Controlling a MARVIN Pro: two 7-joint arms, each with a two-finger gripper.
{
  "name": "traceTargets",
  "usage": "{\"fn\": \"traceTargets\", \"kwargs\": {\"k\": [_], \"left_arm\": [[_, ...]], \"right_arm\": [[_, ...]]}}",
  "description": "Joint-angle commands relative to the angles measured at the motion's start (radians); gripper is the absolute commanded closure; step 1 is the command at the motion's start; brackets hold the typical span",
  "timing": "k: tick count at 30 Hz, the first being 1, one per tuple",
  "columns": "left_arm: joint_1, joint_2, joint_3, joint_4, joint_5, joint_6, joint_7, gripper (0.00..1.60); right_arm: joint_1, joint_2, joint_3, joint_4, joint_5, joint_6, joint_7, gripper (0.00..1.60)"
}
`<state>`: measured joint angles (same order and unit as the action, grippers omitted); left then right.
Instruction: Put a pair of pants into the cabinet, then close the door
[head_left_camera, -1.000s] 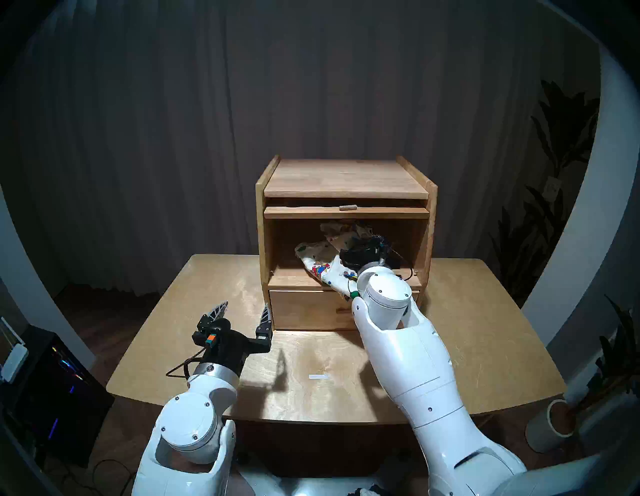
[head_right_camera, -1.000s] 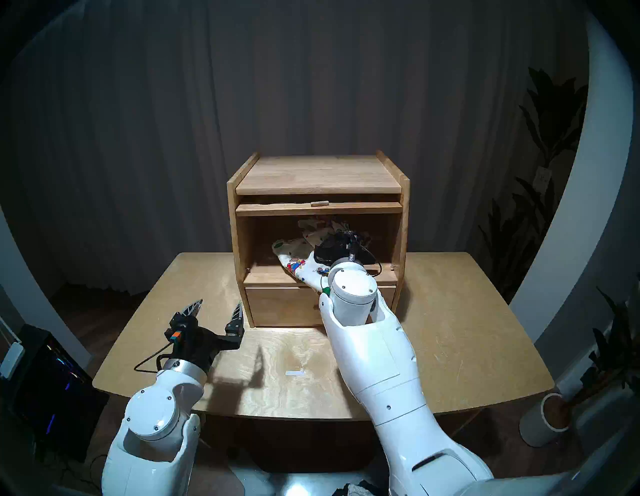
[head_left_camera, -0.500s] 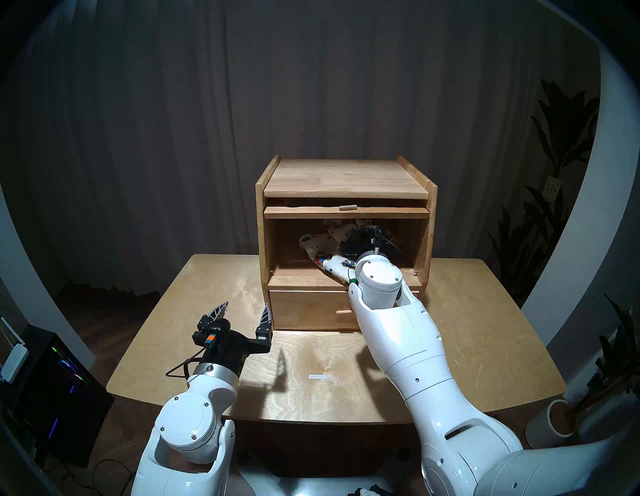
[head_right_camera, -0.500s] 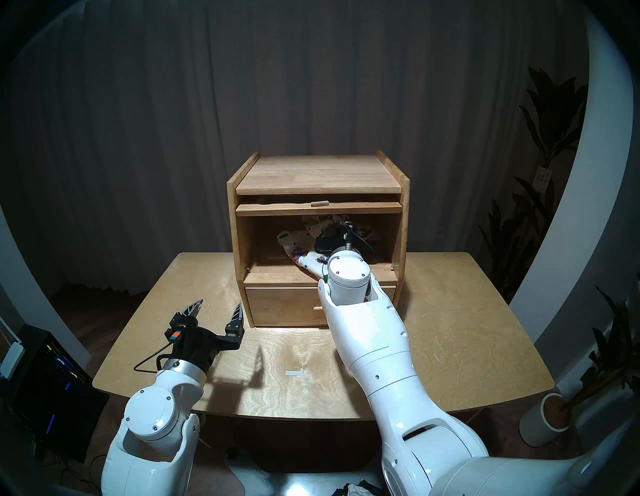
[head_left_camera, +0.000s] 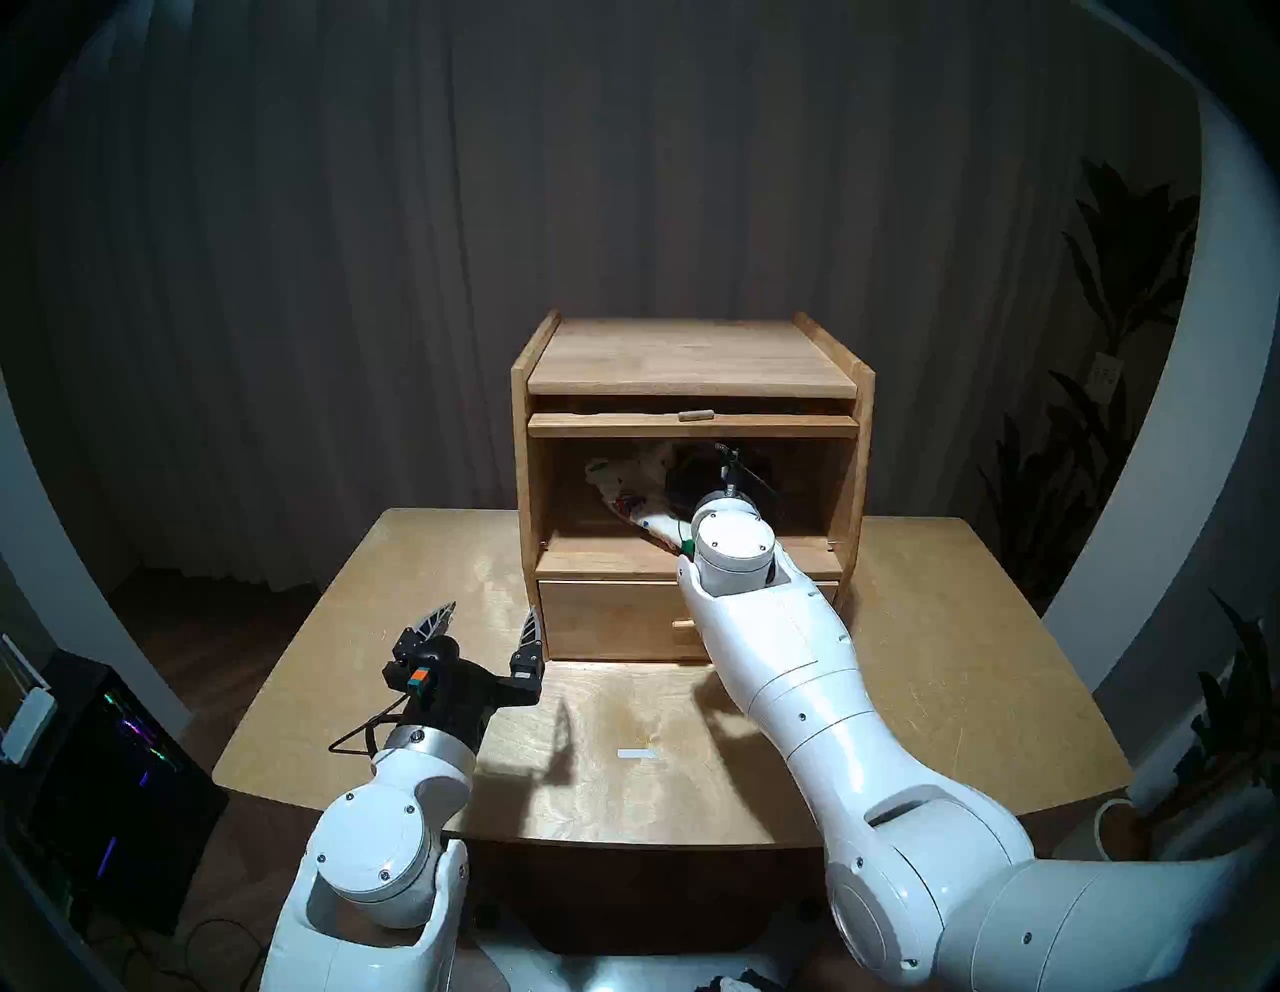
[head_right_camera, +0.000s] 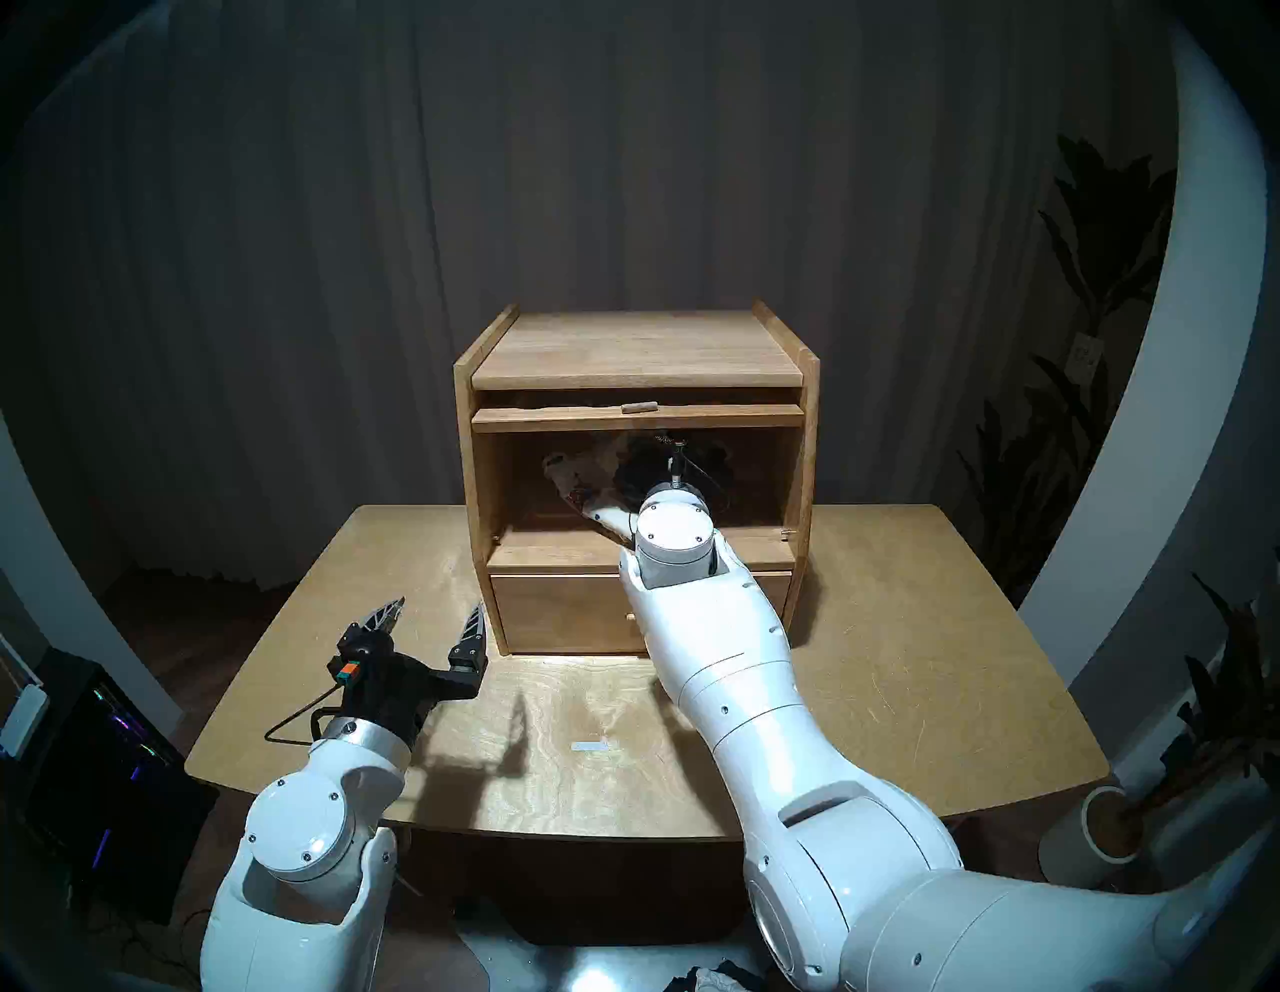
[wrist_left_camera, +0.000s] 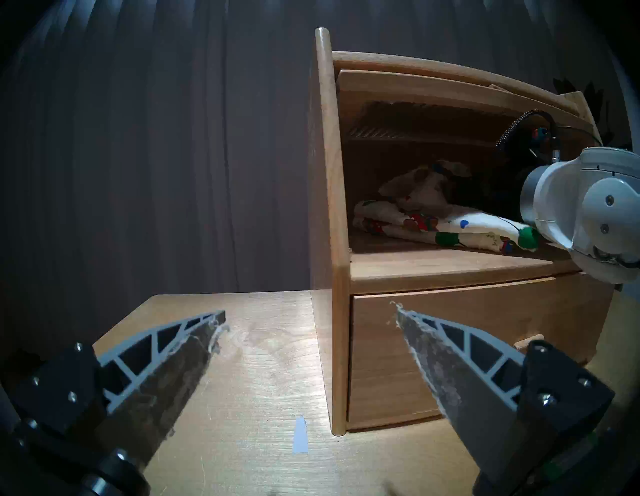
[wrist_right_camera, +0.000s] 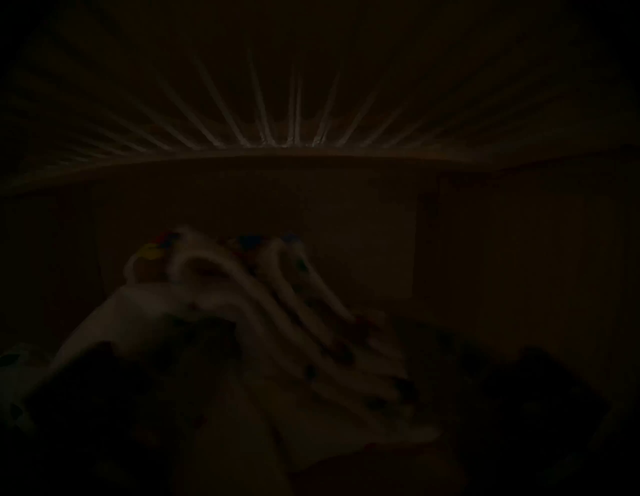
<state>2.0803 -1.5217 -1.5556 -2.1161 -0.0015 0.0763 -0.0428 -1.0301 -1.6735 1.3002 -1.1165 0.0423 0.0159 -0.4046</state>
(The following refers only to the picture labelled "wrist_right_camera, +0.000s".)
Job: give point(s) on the white cartoon print pants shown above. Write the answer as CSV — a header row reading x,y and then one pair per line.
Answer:
x,y
280,320

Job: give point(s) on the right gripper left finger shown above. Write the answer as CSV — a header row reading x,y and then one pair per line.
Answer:
x,y
110,415

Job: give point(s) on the wooden cabinet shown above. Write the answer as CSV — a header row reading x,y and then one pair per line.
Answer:
x,y
350,225

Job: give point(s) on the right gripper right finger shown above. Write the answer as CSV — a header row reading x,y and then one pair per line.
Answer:
x,y
540,415

